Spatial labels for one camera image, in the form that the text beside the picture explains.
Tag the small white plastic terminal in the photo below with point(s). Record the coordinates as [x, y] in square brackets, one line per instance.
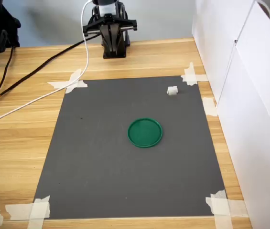
[173, 91]

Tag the round green lid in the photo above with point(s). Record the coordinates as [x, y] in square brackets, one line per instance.
[145, 133]

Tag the white partition panel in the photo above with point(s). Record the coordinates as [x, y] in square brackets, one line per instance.
[256, 119]
[216, 35]

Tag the black bag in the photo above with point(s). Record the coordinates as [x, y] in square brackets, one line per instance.
[8, 21]

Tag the dark grey mat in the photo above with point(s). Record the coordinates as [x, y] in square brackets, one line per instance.
[101, 167]

